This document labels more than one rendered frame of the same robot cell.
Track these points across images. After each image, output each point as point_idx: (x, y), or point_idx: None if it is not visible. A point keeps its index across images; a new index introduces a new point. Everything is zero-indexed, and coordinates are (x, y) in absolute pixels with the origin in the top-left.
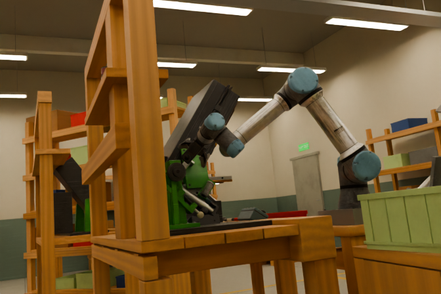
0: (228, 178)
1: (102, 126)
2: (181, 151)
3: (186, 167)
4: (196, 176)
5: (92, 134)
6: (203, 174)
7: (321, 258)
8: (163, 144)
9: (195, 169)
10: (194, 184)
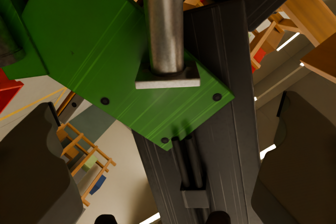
0: (62, 113)
1: (313, 33)
2: (221, 84)
3: (150, 30)
4: (86, 39)
5: (320, 14)
6: (74, 72)
7: None
8: None
9: (116, 66)
10: None
